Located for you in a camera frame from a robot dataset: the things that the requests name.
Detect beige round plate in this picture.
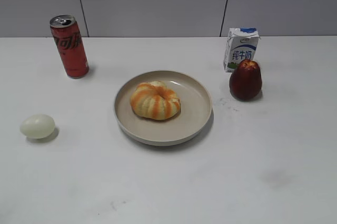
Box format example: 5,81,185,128
113,70,213,147

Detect white egg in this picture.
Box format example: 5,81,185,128
19,114,56,139

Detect dark red wax apple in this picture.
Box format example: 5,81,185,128
229,59,262,101

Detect orange striped croissant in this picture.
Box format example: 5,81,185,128
130,81,181,121

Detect red cola can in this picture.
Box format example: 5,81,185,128
49,15,90,79

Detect white blue milk carton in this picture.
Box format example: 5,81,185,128
223,27,260,72

